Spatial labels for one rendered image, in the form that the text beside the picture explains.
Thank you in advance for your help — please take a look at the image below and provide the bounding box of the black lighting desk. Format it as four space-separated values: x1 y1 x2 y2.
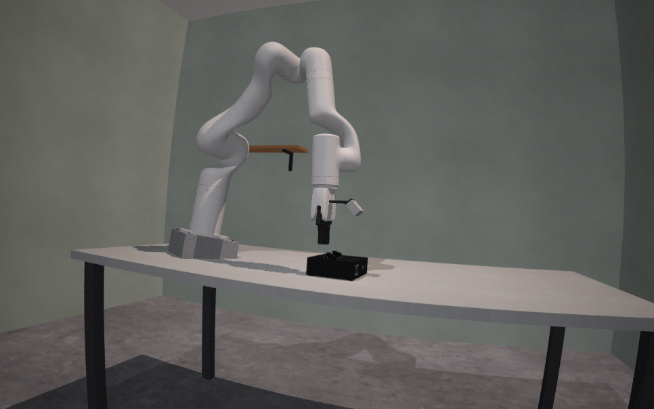
306 251 368 281

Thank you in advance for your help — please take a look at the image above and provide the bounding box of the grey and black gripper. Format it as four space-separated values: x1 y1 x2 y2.
311 186 337 244

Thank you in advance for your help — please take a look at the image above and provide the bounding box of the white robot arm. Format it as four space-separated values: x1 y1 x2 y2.
180 42 361 240

